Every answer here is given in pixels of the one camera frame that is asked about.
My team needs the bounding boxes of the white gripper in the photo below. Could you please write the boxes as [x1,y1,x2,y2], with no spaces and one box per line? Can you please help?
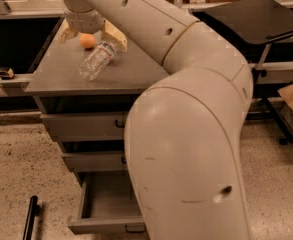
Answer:
[59,8,128,52]

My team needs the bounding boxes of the clear plastic water bottle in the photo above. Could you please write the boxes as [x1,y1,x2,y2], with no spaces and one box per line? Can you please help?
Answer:
[79,41,116,81]

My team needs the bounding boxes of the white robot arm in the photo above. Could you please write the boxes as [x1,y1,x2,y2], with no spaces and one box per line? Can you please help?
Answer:
[64,0,253,240]

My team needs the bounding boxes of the grey drawer cabinet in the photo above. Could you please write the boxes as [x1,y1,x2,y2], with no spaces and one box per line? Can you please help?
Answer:
[24,17,170,185]

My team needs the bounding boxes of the grey top drawer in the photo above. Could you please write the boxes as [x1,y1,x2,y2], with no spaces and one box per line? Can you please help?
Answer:
[41,112,127,142]

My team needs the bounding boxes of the grey drawer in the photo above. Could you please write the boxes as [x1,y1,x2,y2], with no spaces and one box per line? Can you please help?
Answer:
[68,171,146,234]
[41,112,127,142]
[62,151,127,172]

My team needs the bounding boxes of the grey middle drawer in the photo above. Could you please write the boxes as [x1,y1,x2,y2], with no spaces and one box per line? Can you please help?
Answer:
[62,151,127,172]

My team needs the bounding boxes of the grey bottom drawer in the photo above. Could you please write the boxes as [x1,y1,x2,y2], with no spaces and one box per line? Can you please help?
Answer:
[68,171,146,234]

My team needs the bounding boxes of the orange fruit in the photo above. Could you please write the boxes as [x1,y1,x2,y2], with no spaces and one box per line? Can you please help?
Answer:
[79,33,95,49]

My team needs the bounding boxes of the black stand table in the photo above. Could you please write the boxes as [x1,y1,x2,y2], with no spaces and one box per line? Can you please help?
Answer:
[201,0,293,145]

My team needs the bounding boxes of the black bar on floor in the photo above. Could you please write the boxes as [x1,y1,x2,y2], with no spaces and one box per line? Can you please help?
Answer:
[22,195,41,240]

